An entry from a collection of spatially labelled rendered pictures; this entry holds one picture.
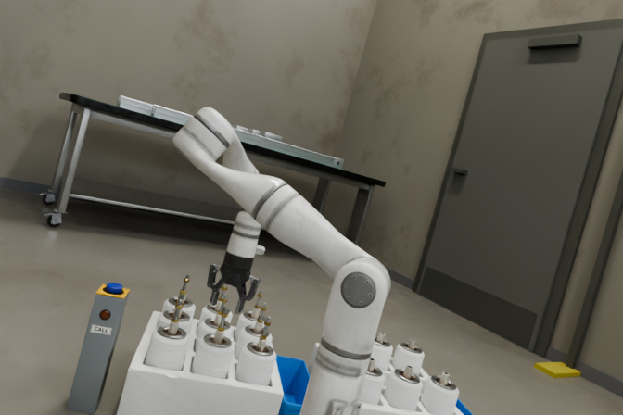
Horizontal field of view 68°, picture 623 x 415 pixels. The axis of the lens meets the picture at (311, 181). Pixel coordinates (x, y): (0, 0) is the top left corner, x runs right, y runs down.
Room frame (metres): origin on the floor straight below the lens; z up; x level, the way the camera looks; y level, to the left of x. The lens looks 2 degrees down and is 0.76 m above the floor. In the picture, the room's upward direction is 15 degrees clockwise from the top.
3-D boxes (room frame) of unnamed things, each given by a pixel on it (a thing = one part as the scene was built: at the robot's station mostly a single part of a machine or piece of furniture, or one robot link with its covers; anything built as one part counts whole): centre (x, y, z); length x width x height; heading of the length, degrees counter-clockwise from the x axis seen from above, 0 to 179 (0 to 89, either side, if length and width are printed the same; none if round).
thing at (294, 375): (1.40, -0.11, 0.06); 0.30 x 0.11 x 0.12; 11
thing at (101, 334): (1.19, 0.42, 0.16); 0.07 x 0.07 x 0.31; 11
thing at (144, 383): (1.32, 0.15, 0.09); 0.39 x 0.39 x 0.18; 11
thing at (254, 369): (1.23, 0.01, 0.16); 0.10 x 0.10 x 0.18
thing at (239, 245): (1.22, 0.13, 0.52); 0.11 x 0.09 x 0.06; 169
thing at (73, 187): (3.69, 0.65, 0.47); 2.52 x 0.94 x 0.94; 124
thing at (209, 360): (1.21, 0.13, 0.16); 0.10 x 0.10 x 0.18
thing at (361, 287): (0.80, -0.13, 0.54); 0.09 x 0.09 x 0.17; 74
